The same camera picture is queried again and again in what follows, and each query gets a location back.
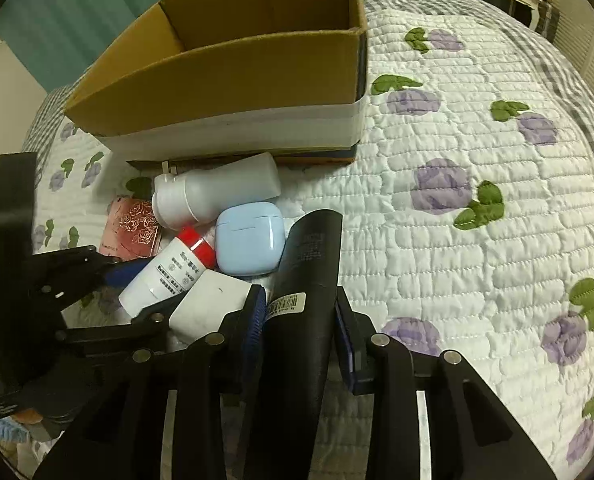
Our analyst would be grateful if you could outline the white bottle with red cap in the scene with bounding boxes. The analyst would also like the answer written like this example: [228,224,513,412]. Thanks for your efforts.
[118,226,217,318]

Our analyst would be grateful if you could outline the light blue earbuds case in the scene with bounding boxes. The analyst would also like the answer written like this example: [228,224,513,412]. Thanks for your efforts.
[214,201,284,277]

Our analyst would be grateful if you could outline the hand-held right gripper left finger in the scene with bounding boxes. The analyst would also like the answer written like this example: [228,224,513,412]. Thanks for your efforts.
[34,285,269,480]

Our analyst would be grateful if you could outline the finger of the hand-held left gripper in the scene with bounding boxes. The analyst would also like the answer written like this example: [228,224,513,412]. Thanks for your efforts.
[54,292,192,357]
[27,245,150,311]

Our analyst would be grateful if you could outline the teal curtain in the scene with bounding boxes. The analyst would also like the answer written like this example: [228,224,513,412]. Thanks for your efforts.
[0,0,178,92]

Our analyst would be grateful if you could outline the white charger block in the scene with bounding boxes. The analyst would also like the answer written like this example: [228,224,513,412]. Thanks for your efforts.
[168,270,258,346]

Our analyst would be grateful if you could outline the black tube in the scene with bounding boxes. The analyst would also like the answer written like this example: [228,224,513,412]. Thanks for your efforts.
[242,210,344,480]

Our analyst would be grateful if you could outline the white floral quilt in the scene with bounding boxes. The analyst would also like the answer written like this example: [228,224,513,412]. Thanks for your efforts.
[24,7,594,480]

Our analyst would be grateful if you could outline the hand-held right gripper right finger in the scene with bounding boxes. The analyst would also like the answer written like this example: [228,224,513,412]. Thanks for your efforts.
[334,287,558,480]

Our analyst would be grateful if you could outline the brown cardboard box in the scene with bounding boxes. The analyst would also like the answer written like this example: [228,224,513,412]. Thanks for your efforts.
[64,0,369,166]

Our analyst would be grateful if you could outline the pink rose-print box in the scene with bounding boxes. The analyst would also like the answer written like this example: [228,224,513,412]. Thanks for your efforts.
[98,197,164,262]

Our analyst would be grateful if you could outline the white plastic bottle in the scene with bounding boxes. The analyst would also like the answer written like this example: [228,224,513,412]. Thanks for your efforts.
[152,152,282,231]

